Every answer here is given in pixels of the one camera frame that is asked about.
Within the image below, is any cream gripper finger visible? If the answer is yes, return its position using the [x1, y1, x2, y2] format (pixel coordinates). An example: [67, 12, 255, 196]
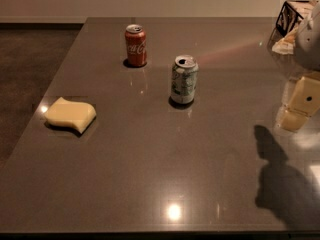
[279, 76, 320, 132]

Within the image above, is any yellow wavy sponge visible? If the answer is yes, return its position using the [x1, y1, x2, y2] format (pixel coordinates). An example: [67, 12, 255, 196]
[44, 97, 96, 134]

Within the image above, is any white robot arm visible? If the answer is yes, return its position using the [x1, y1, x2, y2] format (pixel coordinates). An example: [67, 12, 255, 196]
[278, 3, 320, 132]

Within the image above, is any crumpled white packet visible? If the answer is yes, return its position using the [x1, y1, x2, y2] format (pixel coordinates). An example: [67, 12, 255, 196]
[272, 27, 298, 55]

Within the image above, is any green and white soda can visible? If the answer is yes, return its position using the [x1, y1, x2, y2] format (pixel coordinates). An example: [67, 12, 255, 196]
[170, 55, 199, 105]

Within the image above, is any red Coca-Cola can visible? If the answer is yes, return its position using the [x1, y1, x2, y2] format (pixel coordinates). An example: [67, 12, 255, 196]
[125, 24, 147, 67]

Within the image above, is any black wire basket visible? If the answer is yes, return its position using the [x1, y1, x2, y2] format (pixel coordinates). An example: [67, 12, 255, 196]
[276, 0, 317, 36]

